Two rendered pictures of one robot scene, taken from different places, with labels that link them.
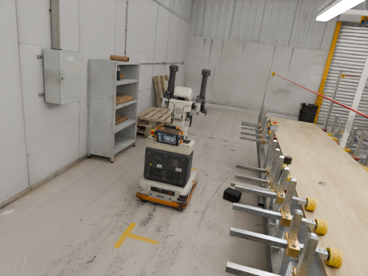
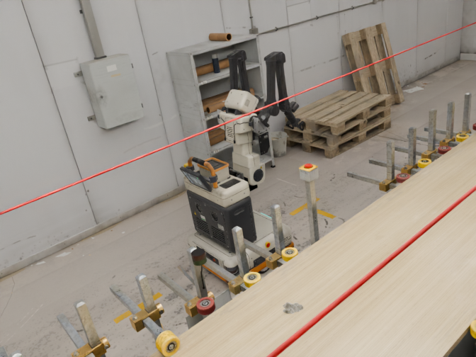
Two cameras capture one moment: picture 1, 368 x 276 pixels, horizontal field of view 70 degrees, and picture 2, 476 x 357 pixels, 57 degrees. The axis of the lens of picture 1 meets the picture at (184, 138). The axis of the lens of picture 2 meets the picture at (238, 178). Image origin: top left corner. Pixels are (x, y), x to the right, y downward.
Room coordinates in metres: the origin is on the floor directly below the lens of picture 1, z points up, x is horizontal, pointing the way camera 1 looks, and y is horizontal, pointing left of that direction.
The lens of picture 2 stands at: (0.85, -2.01, 2.18)
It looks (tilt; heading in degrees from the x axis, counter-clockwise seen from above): 25 degrees down; 43
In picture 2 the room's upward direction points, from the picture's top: 9 degrees counter-clockwise
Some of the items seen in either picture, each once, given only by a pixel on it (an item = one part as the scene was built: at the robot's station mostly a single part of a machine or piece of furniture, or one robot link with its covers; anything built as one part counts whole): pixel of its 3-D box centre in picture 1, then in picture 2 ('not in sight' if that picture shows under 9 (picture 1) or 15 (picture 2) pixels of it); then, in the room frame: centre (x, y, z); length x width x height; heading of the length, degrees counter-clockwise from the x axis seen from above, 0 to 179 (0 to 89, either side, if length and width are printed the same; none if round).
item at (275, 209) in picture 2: (269, 163); (280, 244); (2.35, -0.84, 0.88); 0.04 x 0.04 x 0.48; 79
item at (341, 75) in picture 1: (333, 105); not in sight; (4.39, -2.39, 1.25); 0.15 x 0.08 x 1.10; 169
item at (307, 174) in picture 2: (274, 126); (309, 173); (2.60, -0.90, 1.18); 0.07 x 0.07 x 0.08; 79
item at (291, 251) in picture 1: (291, 243); not in sight; (1.10, -0.59, 0.95); 0.14 x 0.06 x 0.05; 169
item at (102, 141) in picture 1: (115, 108); (224, 114); (4.30, 1.21, 0.78); 0.90 x 0.45 x 1.55; 169
